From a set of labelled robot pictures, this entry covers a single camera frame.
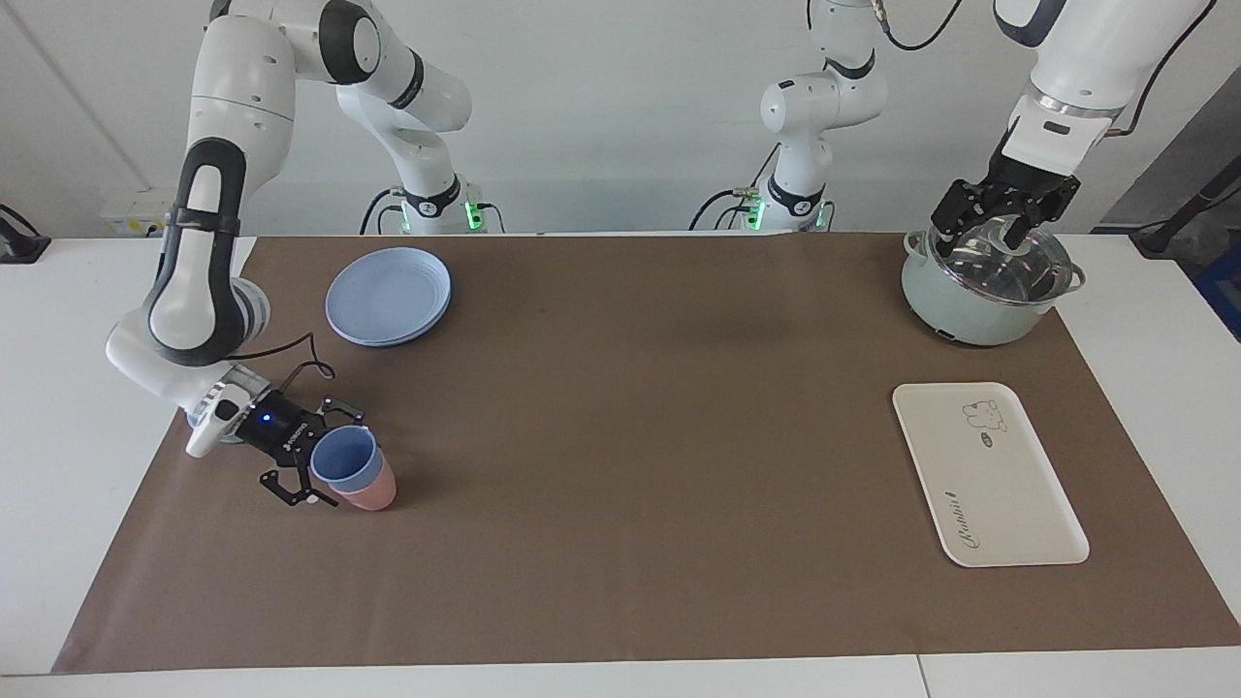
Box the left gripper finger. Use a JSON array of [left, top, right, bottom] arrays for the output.
[[1005, 203, 1068, 252], [930, 179, 993, 256]]

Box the blue ribbed cup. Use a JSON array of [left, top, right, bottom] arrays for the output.
[[310, 427, 385, 492]]

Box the pink cup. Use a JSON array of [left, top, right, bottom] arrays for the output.
[[330, 454, 398, 512]]

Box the cream rabbit print tray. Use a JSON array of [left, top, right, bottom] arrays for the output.
[[892, 382, 1091, 568]]

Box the glass pot lid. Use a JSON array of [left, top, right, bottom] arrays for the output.
[[926, 218, 1075, 306]]

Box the light blue bowl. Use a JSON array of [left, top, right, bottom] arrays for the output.
[[186, 390, 255, 445]]

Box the pale green cooking pot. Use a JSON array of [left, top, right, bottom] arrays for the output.
[[900, 215, 1087, 347]]

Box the blue plate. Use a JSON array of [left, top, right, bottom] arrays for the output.
[[325, 246, 453, 348]]

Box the black stand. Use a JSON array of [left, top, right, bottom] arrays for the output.
[[1130, 155, 1241, 259]]

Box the blue crate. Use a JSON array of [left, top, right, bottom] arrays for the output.
[[1193, 242, 1241, 342]]

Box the brown table mat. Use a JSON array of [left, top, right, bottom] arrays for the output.
[[51, 233, 1241, 675]]

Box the black table clamp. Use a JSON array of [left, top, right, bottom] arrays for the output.
[[0, 204, 51, 265]]

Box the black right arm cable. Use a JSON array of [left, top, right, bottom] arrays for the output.
[[228, 333, 336, 387]]

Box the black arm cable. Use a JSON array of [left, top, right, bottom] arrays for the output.
[[877, 0, 1218, 137], [228, 333, 336, 387]]

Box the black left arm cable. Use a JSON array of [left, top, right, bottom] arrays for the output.
[[877, 0, 1218, 137]]

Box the black left base cable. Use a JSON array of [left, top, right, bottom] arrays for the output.
[[688, 143, 782, 232]]

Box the white wall socket strip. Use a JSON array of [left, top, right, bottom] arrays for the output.
[[100, 189, 187, 237]]

